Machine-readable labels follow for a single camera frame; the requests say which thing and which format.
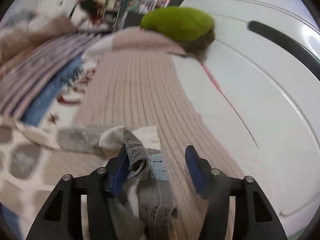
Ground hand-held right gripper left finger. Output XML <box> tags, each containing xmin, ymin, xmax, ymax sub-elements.
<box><xmin>26</xmin><ymin>145</ymin><xmax>128</xmax><ymax>240</ymax></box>

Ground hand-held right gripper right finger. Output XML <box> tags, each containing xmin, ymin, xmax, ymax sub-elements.
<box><xmin>184</xmin><ymin>145</ymin><xmax>288</xmax><ymax>240</ymax></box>

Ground grey patchwork pants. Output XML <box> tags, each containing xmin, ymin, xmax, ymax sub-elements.
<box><xmin>0</xmin><ymin>120</ymin><xmax>178</xmax><ymax>240</ymax></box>

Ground pink ribbed blanket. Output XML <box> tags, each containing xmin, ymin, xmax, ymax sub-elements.
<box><xmin>45</xmin><ymin>27</ymin><xmax>250</xmax><ymax>240</ymax></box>

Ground white star print blanket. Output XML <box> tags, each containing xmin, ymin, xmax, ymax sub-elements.
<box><xmin>40</xmin><ymin>55</ymin><xmax>98</xmax><ymax>135</ymax></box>

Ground blue cloth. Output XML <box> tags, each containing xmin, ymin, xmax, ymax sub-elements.
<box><xmin>21</xmin><ymin>55</ymin><xmax>84</xmax><ymax>127</ymax></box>

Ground striped blanket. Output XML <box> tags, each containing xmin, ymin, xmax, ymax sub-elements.
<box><xmin>0</xmin><ymin>33</ymin><xmax>105</xmax><ymax>115</ymax></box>

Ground green plush cushion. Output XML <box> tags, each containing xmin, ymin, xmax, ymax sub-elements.
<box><xmin>140</xmin><ymin>6</ymin><xmax>215</xmax><ymax>42</ymax></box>

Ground beige fluffy cloth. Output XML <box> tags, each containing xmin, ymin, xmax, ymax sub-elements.
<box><xmin>0</xmin><ymin>12</ymin><xmax>75</xmax><ymax>64</ymax></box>

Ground cluttered shelf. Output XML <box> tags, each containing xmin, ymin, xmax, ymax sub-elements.
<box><xmin>70</xmin><ymin>0</ymin><xmax>175</xmax><ymax>33</ymax></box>

